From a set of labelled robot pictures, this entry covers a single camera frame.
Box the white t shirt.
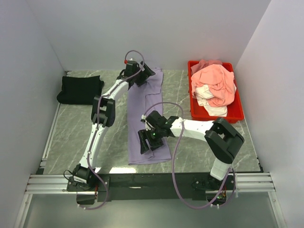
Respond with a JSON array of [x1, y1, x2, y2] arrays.
[[194, 84, 237, 117]]

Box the black base crossbar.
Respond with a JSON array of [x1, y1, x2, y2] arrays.
[[66, 172, 222, 202]]

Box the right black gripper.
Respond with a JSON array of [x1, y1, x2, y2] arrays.
[[138, 127, 164, 155]]

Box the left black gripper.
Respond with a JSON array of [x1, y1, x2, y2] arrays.
[[133, 63, 155, 88]]

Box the lavender t shirt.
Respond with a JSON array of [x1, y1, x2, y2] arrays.
[[127, 67, 171, 166]]

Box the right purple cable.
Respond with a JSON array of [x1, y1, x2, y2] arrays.
[[143, 102, 238, 210]]

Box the purple cable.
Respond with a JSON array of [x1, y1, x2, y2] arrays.
[[143, 102, 238, 210], [79, 49, 146, 211]]

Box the folded black t shirt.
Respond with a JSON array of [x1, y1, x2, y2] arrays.
[[57, 76, 105, 105]]

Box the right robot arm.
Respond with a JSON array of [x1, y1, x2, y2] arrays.
[[138, 111, 245, 190]]

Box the pink t shirt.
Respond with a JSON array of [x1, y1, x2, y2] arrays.
[[190, 64, 235, 98]]

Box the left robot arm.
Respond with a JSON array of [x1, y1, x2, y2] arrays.
[[72, 59, 155, 191]]

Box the aluminium frame rail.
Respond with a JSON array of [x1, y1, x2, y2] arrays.
[[14, 173, 287, 228]]

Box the red plastic bin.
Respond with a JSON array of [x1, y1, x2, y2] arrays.
[[188, 60, 244, 123]]

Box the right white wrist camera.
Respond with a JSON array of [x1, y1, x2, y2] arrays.
[[141, 114, 151, 131]]

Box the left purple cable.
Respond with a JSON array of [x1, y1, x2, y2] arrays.
[[79, 49, 146, 211]]

